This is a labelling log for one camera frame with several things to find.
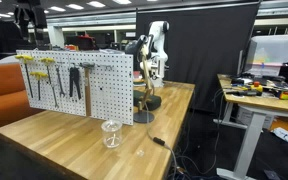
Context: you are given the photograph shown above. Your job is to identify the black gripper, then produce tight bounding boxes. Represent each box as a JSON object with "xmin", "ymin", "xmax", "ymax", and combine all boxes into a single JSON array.
[{"xmin": 14, "ymin": 0, "xmax": 48, "ymax": 31}]

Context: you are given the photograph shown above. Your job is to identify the large steel combination wrench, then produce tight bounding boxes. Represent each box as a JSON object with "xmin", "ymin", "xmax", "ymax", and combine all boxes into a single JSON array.
[{"xmin": 54, "ymin": 64, "xmax": 66, "ymax": 99}]

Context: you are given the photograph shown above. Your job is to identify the small steel combination wrench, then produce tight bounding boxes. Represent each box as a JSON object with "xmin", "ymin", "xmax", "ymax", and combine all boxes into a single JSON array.
[{"xmin": 50, "ymin": 82, "xmax": 60, "ymax": 109}]

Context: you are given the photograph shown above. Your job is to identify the ceiling light panel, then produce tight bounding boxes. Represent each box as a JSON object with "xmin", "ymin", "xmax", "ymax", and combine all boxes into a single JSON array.
[
  {"xmin": 112, "ymin": 0, "xmax": 133, "ymax": 5},
  {"xmin": 86, "ymin": 0, "xmax": 107, "ymax": 9},
  {"xmin": 65, "ymin": 3, "xmax": 85, "ymax": 11}
]

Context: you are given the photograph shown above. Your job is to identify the red toolbox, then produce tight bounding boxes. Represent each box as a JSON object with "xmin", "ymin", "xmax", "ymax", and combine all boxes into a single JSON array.
[{"xmin": 65, "ymin": 34, "xmax": 99, "ymax": 51}]

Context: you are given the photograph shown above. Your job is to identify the black pliers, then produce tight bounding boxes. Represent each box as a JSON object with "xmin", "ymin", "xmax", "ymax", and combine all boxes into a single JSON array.
[{"xmin": 68, "ymin": 66, "xmax": 83, "ymax": 101}]

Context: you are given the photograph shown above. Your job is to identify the orange sofa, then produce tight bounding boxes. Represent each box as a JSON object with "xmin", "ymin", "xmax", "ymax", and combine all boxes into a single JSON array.
[{"xmin": 0, "ymin": 63, "xmax": 46, "ymax": 135}]

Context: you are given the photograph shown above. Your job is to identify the papers atop pegboard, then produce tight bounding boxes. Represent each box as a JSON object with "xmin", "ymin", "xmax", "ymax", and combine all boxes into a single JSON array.
[{"xmin": 98, "ymin": 48, "xmax": 126, "ymax": 55}]

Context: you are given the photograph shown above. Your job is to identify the metal double pegboard hook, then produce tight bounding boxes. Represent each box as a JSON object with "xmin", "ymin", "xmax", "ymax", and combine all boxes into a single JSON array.
[{"xmin": 96, "ymin": 63, "xmax": 115, "ymax": 71}]

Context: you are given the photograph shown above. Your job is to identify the white metal pegboard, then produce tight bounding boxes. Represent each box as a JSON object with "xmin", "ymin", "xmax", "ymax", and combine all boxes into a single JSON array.
[{"xmin": 15, "ymin": 49, "xmax": 135, "ymax": 127}]

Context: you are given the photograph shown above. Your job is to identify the wooden lamp stand black head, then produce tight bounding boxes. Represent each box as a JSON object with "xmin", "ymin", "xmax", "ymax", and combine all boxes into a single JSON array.
[{"xmin": 124, "ymin": 34, "xmax": 156, "ymax": 125}]

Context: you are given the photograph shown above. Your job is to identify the black padded base block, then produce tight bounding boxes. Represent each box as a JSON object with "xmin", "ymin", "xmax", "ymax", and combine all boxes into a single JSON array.
[{"xmin": 133, "ymin": 90, "xmax": 163, "ymax": 112}]

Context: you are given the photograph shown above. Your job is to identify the black curtain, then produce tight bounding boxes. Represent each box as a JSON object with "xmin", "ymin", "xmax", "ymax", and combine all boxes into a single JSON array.
[{"xmin": 135, "ymin": 1, "xmax": 261, "ymax": 114}]

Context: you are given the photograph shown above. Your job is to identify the black computer monitor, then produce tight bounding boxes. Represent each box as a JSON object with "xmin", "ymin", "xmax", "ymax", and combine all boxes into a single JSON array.
[{"xmin": 236, "ymin": 38, "xmax": 259, "ymax": 79}]

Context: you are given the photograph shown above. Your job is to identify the white box under desk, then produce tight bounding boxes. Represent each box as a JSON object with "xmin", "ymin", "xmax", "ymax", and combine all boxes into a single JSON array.
[{"xmin": 235, "ymin": 105, "xmax": 275, "ymax": 131}]

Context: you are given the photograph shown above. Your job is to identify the wooden side desk white legs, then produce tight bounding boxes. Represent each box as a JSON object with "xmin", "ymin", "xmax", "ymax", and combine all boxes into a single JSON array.
[{"xmin": 215, "ymin": 73, "xmax": 288, "ymax": 180}]

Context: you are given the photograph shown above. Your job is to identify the long yellow T-handle hex key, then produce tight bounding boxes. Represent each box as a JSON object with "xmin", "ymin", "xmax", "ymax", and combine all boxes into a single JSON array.
[{"xmin": 14, "ymin": 54, "xmax": 35, "ymax": 100}]

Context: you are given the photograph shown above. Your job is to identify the medium yellow T-handle hex key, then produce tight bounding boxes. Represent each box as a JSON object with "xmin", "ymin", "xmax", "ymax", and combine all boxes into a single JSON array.
[{"xmin": 39, "ymin": 57, "xmax": 56, "ymax": 86}]

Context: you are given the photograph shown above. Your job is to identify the short yellow T-handle hex key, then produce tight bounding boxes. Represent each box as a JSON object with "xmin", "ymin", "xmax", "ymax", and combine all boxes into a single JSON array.
[{"xmin": 29, "ymin": 71, "xmax": 49, "ymax": 101}]

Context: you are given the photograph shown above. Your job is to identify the wooden handle hammer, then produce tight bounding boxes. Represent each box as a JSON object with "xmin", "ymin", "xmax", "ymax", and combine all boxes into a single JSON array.
[{"xmin": 79, "ymin": 61, "xmax": 96, "ymax": 117}]

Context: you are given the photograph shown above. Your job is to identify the grey cable with inline switch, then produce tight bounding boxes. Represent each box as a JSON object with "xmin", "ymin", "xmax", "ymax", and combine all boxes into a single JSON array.
[{"xmin": 143, "ymin": 101, "xmax": 179, "ymax": 180}]

